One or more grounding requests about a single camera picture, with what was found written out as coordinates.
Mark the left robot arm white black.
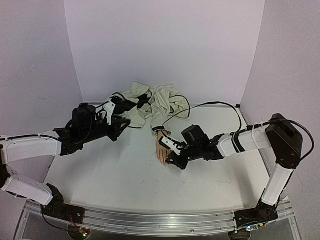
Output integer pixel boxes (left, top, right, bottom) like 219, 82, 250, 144
0, 101, 131, 219

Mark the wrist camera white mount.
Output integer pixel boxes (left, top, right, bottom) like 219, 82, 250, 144
158, 136, 187, 156
102, 100, 116, 126

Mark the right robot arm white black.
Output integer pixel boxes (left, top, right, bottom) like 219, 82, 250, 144
159, 113, 303, 226

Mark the mannequin hand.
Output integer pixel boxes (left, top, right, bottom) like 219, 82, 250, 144
156, 130, 172, 167

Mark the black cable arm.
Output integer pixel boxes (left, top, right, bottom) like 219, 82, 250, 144
162, 100, 243, 136
67, 103, 111, 146

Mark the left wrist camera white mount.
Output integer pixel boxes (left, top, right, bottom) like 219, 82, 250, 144
102, 100, 116, 126

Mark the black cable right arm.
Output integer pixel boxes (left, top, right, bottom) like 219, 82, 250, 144
162, 100, 243, 136

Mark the beige jacket with black lining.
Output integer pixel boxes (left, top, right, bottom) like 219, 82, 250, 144
107, 81, 191, 133

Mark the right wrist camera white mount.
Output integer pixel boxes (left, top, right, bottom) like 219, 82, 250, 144
158, 136, 187, 156

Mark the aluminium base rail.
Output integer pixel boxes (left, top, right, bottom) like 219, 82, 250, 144
14, 200, 302, 240

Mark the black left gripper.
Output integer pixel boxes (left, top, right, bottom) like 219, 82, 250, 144
81, 116, 131, 145

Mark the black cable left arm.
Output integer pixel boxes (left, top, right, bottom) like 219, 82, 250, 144
67, 103, 111, 146

